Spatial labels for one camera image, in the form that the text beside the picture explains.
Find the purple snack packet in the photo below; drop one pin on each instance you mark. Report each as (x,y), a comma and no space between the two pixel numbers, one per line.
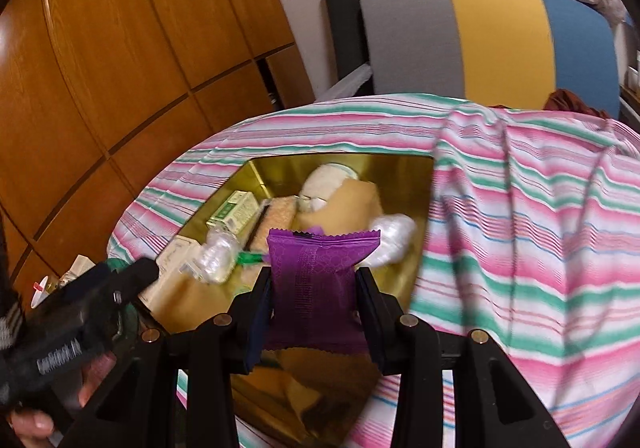
(314,290)

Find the tan yellow cloth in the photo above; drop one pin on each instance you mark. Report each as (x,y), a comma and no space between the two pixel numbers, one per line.
(351,208)

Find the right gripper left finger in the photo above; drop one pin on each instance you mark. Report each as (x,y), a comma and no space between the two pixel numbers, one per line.
(250,313)

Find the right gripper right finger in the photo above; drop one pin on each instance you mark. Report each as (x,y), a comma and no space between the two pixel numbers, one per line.
(379,314)

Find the beige cardboard box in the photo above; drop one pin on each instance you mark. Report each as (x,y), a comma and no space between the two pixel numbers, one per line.
(168,261)

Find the small green yellow box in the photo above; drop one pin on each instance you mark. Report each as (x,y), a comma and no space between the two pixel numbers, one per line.
(235,212)

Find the gold metal tin tray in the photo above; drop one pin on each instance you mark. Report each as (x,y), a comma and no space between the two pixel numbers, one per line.
(301,397)

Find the dark red cloth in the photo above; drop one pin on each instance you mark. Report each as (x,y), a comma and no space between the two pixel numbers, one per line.
(562,100)

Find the striped bed sheet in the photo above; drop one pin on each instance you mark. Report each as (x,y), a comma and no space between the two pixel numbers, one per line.
(533,233)

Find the black foam roll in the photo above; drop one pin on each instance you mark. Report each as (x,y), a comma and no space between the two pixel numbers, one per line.
(348,35)

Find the orange wooden wardrobe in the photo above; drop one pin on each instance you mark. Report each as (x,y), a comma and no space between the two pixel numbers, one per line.
(98,96)

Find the clear plastic bag bundle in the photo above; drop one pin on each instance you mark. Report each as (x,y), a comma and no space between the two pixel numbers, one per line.
(217,256)

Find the person left hand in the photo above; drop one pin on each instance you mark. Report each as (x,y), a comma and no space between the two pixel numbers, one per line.
(35,421)

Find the grey yellow blue chair back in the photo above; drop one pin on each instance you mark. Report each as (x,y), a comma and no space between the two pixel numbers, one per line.
(511,53)

